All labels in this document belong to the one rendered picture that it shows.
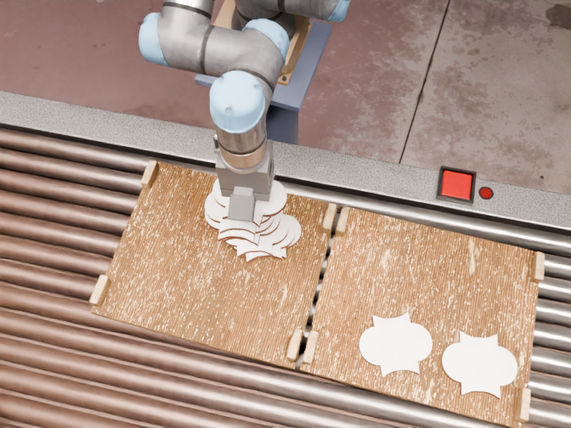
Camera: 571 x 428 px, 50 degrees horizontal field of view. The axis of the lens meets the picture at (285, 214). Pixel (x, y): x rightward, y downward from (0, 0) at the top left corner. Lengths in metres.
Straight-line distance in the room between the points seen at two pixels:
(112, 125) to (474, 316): 0.88
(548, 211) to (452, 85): 1.37
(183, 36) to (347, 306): 0.59
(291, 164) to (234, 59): 0.47
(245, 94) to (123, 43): 2.02
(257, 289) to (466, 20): 1.98
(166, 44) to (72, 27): 2.02
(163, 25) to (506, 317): 0.81
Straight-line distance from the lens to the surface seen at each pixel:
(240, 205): 1.03
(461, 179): 1.37
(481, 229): 1.34
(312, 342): 1.16
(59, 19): 3.03
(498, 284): 1.29
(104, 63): 2.80
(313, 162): 1.36
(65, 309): 1.30
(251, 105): 0.85
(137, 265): 1.27
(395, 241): 1.27
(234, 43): 0.94
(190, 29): 0.97
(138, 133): 1.44
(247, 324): 1.20
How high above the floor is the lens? 2.09
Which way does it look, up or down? 65 degrees down
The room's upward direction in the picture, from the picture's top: 1 degrees counter-clockwise
